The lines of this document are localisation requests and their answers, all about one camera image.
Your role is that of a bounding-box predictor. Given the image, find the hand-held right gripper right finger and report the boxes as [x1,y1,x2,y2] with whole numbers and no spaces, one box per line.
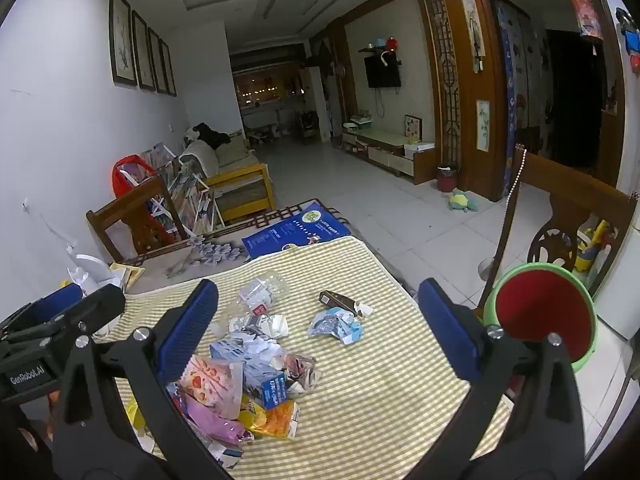
[417,277,586,480]

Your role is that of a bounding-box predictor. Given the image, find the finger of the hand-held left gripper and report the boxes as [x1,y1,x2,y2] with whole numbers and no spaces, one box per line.
[10,284,127,357]
[0,282,83,336]

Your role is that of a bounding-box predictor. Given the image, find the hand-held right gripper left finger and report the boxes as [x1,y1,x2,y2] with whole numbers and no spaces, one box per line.
[50,279,236,480]

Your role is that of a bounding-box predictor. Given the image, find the white grey package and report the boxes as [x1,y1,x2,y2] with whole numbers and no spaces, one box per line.
[229,312,290,341]

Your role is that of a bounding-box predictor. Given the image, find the clear plastic bottle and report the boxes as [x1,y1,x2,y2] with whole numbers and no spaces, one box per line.
[235,270,292,317]

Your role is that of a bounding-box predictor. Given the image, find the green rimmed red bucket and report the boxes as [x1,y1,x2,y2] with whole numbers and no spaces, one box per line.
[482,262,598,376]

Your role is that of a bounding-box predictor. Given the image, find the purple foil bag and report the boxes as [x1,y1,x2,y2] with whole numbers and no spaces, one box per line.
[185,395,247,447]

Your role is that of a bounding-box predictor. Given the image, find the blue white toothpaste box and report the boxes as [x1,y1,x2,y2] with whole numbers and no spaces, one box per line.
[209,338,289,409]

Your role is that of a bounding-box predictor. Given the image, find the yellow drink carton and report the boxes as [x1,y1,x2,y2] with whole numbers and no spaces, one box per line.
[237,400,301,441]

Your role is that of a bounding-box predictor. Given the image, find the white paper bags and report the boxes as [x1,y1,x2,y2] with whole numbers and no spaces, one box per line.
[67,252,113,297]

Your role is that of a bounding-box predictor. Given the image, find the yellow book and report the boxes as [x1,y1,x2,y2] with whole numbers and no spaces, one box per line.
[110,262,146,291]

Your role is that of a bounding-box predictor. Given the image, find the pink heart print bag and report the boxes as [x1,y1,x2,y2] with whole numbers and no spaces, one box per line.
[179,355,244,421]

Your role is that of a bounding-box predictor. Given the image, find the crumpled white paper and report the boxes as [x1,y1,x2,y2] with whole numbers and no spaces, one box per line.
[240,337,283,363]

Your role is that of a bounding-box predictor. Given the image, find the slat-back wooden chair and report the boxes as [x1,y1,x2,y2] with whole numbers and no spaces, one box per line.
[86,175,188,263]

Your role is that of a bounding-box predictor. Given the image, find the yellow white striped mat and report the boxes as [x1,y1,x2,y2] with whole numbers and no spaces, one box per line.
[92,235,516,480]

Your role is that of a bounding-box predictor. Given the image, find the dark brown snack wrapper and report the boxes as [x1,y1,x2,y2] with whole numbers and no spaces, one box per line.
[319,290,373,317]

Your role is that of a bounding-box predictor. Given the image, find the crumpled blue white wrapper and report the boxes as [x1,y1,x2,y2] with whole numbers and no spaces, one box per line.
[306,307,364,345]

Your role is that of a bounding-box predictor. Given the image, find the crumpled red silver wrapper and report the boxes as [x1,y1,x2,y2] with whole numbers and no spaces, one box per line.
[282,352,318,392]

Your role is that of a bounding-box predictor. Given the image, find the red bag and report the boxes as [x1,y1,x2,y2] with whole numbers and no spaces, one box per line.
[111,156,158,198]

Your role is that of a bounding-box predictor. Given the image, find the green plush toy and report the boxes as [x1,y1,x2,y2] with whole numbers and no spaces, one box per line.
[447,188,480,213]

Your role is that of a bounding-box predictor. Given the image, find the printed panels on white rack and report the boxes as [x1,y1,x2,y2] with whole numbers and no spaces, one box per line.
[140,142,226,236]

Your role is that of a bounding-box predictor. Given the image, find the blue printed paper bag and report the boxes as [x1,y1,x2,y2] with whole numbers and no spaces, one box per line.
[241,205,351,261]

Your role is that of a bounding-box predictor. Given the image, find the red waste bin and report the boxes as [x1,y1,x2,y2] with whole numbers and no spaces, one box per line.
[436,164,461,192]

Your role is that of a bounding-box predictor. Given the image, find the yellow plastic toy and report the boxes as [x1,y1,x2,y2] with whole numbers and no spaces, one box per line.
[575,220,618,273]

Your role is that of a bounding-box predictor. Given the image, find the yellow framed sofa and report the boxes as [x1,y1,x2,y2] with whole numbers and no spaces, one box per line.
[180,132,276,223]

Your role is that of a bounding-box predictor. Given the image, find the carved wooden chair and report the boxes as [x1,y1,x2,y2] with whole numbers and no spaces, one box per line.
[477,144,638,311]

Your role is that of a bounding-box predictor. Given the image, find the white refrigerator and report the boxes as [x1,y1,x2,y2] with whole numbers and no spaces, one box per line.
[590,35,640,341]

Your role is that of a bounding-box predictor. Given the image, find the low television cabinet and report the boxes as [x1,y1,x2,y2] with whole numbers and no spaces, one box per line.
[341,127,436,186]

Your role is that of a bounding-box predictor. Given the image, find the black cloth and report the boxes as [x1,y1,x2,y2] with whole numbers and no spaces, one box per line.
[182,122,232,150]

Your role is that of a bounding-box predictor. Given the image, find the fridge magnets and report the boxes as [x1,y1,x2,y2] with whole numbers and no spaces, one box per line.
[616,7,640,73]

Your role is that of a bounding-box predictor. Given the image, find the red hanging decoration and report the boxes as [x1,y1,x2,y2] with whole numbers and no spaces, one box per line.
[567,0,604,41]

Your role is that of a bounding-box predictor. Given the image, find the white bead string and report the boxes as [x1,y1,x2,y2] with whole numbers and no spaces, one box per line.
[507,146,528,206]

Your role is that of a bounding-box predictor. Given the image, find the short wall scroll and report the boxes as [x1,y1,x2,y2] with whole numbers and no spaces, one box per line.
[476,100,491,153]

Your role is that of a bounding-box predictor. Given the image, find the black framed wall picture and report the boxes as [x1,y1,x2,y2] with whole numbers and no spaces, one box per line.
[147,27,168,95]
[131,10,156,92]
[109,0,138,86]
[159,38,177,97]

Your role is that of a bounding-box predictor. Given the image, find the wall mounted television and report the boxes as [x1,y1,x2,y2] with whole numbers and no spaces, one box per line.
[364,54,402,89]

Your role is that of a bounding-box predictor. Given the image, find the wall shelf with items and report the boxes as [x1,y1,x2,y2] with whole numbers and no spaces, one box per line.
[358,35,403,56]

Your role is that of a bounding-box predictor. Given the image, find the long wall scroll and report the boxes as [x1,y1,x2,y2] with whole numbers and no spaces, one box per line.
[460,0,487,58]

